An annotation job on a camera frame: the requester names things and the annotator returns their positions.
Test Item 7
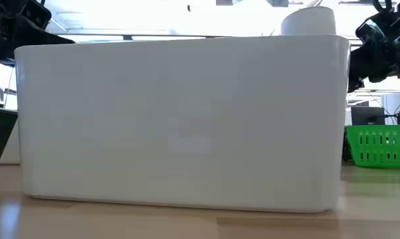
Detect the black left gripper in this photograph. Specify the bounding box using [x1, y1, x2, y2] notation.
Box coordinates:
[0, 0, 76, 50]

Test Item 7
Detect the green slotted plastic basket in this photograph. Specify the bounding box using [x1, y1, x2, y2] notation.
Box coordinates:
[344, 124, 400, 169]

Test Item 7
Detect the black computer monitor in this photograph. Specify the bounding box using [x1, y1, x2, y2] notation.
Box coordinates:
[350, 106, 386, 126]

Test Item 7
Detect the white cabinet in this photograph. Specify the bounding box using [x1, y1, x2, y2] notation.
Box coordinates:
[381, 92, 400, 126]

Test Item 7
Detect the white shade wooden base lamp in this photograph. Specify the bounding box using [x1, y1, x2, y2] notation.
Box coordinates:
[280, 5, 337, 37]

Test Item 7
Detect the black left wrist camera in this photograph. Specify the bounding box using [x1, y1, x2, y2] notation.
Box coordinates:
[20, 0, 52, 30]

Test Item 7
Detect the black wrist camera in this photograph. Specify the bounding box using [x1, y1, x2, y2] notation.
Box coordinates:
[20, 0, 52, 30]
[355, 19, 386, 46]

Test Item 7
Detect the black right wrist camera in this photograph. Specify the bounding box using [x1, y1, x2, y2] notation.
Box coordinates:
[355, 19, 386, 46]

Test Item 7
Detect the black looped gripper cable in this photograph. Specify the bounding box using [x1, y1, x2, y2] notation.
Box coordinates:
[371, 0, 394, 13]

